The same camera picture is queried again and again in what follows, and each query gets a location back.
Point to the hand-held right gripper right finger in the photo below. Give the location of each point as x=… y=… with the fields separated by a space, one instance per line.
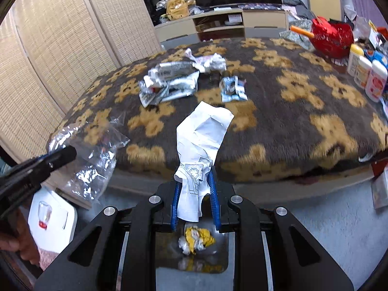
x=215 y=209

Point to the grey patterned cloth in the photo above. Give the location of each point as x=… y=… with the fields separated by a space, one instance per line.
x=298 y=44

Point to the beige low table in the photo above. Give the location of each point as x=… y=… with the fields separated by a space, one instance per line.
x=257 y=191

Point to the small clear bottle red cap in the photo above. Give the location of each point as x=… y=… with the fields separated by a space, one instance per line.
x=45 y=215

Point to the person's left hand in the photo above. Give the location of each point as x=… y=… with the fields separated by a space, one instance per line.
x=24 y=242

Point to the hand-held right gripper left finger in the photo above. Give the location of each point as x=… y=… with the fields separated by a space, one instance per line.
x=175 y=209

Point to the woven folding screen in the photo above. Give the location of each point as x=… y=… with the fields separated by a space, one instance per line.
x=60 y=51

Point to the wet wipes pack orange print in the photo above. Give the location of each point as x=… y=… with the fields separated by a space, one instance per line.
x=362 y=72

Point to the shiny red bag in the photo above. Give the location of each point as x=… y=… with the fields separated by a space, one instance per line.
x=332 y=38

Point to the light grey fluffy rug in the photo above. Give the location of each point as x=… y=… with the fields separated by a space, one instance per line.
x=333 y=233

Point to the beige television stand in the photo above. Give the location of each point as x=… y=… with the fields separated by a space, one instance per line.
x=260 y=21

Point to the white paper sheet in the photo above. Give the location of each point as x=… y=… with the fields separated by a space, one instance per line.
x=203 y=133

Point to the white grey box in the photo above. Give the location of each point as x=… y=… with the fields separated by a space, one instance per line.
x=381 y=192

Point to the crumpled blue white wrapper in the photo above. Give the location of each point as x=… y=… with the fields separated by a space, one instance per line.
x=233 y=89

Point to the white plastic bag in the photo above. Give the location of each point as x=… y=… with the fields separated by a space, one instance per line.
x=366 y=158

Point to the yellow bag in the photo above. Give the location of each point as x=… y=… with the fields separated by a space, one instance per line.
x=177 y=9

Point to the red box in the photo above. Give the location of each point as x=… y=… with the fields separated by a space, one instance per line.
x=380 y=169

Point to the orange stick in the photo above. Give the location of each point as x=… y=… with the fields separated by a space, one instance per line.
x=301 y=31

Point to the crumpled silver printed wrapper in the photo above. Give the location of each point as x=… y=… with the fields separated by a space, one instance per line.
x=169 y=85

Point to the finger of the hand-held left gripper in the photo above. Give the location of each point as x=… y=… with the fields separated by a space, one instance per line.
x=57 y=157

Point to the wet wipes pack yellow lid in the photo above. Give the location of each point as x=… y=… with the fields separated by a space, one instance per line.
x=354 y=62

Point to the crumpled white printed wrapper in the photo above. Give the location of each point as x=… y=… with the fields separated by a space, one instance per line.
x=212 y=62

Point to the wet wipes pack pink print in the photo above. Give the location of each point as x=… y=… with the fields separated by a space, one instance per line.
x=377 y=83

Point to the pink cloth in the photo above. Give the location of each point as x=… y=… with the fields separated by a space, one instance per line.
x=48 y=257

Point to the blue wipes pack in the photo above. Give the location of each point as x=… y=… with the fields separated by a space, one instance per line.
x=379 y=56

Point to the grey clothing heap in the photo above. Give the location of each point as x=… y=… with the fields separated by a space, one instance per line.
x=298 y=7

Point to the clear plastic bag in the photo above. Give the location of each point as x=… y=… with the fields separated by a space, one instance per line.
x=91 y=163

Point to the crumpled yellow wrapper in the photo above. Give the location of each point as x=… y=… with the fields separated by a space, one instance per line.
x=198 y=239

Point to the white plastic board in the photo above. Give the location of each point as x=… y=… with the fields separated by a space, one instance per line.
x=65 y=215

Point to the brown bear print blanket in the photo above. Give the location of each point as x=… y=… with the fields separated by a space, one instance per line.
x=288 y=112

